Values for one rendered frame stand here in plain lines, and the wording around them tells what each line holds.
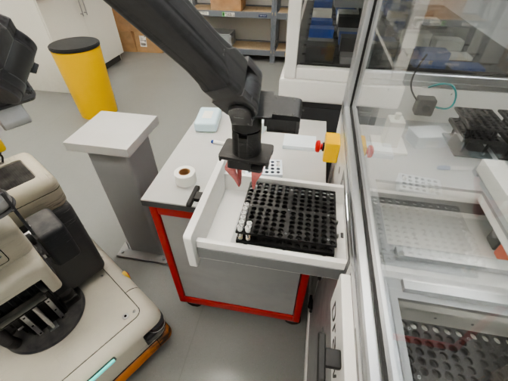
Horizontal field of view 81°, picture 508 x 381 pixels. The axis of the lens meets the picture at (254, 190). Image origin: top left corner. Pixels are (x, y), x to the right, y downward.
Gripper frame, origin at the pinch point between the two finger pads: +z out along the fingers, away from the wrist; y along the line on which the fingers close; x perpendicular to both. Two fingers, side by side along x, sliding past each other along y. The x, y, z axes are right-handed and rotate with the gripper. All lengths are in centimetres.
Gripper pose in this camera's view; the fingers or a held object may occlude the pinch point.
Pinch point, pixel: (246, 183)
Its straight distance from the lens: 66.1
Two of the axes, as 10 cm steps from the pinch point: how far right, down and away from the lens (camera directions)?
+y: -9.7, -1.7, 1.6
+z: -0.1, 7.2, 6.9
